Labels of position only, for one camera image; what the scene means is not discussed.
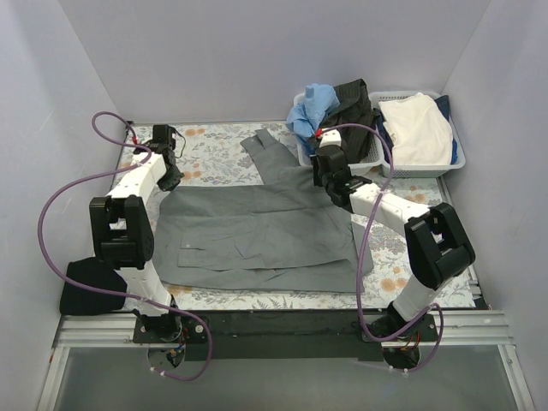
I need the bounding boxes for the grey long sleeve shirt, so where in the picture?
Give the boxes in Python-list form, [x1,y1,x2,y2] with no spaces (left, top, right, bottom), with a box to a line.
[152,129,373,293]

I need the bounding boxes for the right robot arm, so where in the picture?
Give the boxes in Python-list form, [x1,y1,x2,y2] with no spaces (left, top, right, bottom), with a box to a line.
[309,126,476,341]

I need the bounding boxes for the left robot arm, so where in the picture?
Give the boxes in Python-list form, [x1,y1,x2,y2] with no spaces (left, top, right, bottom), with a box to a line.
[89,124,183,343]

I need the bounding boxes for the floral table cloth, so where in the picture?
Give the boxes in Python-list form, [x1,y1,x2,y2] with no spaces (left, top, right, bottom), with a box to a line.
[146,122,480,311]

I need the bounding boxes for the left white plastic basket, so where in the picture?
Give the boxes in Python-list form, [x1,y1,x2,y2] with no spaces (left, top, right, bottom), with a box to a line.
[293,91,384,176]

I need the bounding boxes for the light blue shirt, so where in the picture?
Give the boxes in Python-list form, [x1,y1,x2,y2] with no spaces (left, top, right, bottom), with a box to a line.
[286,83,340,148]

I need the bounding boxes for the dark striped shirt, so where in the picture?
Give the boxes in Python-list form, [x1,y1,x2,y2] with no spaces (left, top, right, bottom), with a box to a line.
[319,79,378,164]

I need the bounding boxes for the cream white folded shirt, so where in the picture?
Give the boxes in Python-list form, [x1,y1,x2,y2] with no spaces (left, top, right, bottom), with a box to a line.
[378,92,454,166]

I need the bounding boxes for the navy blue folded garment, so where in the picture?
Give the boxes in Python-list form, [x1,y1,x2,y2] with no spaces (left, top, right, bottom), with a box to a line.
[372,94,460,164]

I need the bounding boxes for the black folded shirt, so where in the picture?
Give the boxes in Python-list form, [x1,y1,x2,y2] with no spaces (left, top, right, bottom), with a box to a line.
[58,256,128,317]

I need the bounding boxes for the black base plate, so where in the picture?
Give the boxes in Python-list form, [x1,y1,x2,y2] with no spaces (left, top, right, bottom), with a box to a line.
[132,311,440,363]

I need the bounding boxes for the aluminium frame rail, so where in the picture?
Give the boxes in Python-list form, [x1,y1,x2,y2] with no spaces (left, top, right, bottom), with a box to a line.
[53,309,515,348]

